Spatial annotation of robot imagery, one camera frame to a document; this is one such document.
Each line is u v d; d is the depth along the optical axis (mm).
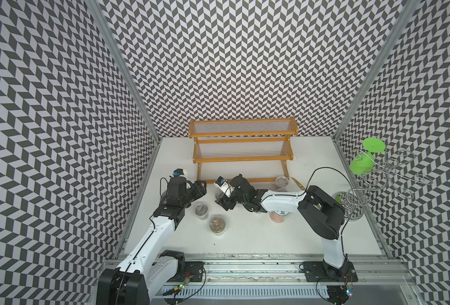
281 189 908
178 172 738
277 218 833
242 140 547
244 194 706
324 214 502
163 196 630
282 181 916
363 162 738
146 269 418
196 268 732
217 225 802
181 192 631
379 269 753
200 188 751
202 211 826
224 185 760
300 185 992
